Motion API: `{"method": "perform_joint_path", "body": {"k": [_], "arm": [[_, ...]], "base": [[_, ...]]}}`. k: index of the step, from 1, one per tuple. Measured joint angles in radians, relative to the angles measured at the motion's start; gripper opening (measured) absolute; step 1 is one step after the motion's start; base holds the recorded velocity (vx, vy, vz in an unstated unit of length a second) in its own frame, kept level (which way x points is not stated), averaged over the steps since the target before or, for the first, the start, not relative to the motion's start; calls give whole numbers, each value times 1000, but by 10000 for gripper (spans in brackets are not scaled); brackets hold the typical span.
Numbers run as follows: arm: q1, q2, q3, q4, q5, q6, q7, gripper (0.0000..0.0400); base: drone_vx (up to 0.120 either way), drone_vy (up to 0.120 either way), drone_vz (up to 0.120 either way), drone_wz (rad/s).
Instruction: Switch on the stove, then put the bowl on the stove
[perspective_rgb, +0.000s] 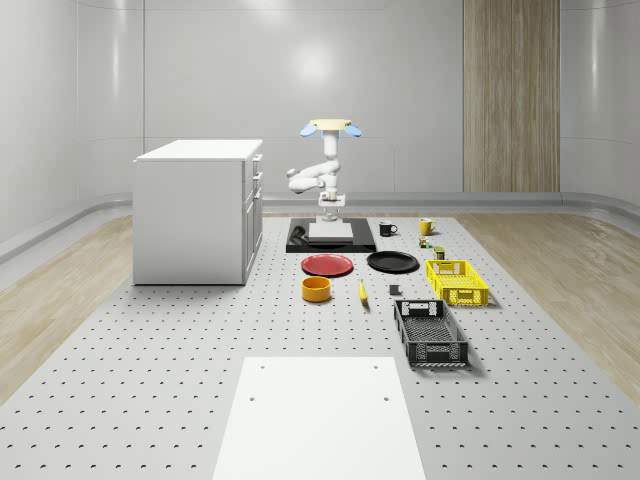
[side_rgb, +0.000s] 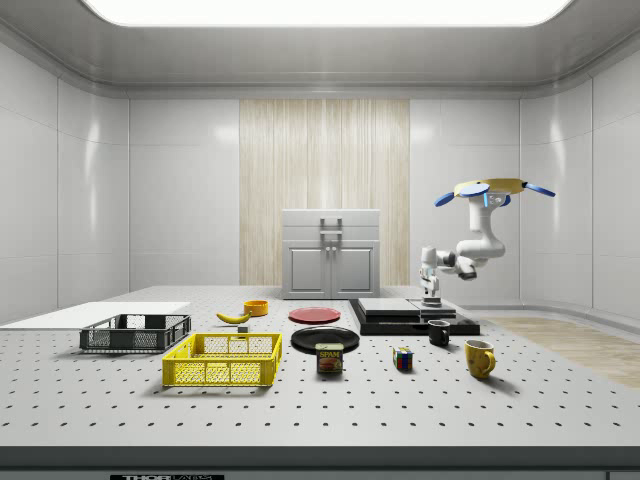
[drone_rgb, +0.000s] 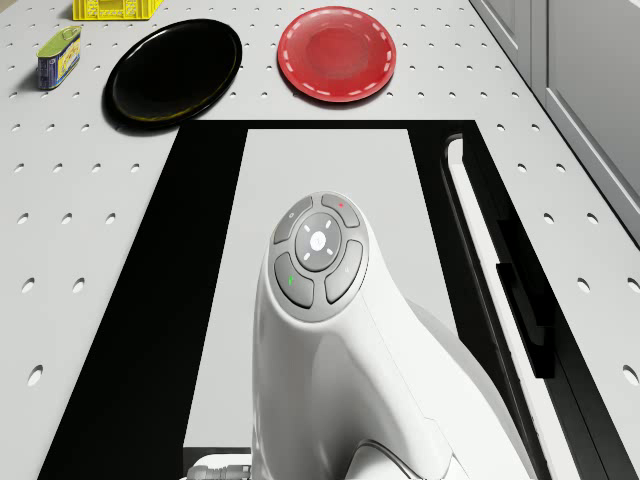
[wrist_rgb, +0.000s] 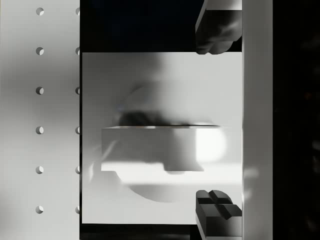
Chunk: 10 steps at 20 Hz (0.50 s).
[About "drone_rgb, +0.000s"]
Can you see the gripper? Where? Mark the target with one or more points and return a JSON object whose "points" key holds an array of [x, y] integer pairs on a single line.
{"points": [[220, 460]]}

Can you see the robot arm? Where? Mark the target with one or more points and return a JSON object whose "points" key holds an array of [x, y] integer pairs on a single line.
{"points": [[340, 375]]}

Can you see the black stove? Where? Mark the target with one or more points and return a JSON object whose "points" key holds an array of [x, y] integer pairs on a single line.
{"points": [[150, 300]]}

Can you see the black plate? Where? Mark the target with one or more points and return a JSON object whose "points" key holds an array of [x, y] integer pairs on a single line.
{"points": [[172, 72]]}

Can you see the red plate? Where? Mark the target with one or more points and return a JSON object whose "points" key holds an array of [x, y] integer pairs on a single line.
{"points": [[337, 55]]}

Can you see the flat-sided can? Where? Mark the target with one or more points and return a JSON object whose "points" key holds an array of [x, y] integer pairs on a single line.
{"points": [[59, 57]]}

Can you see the yellow basket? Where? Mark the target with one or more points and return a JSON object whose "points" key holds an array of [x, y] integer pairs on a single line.
{"points": [[117, 9]]}

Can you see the white cabinet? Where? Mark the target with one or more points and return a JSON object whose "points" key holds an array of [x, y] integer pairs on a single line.
{"points": [[590, 75]]}

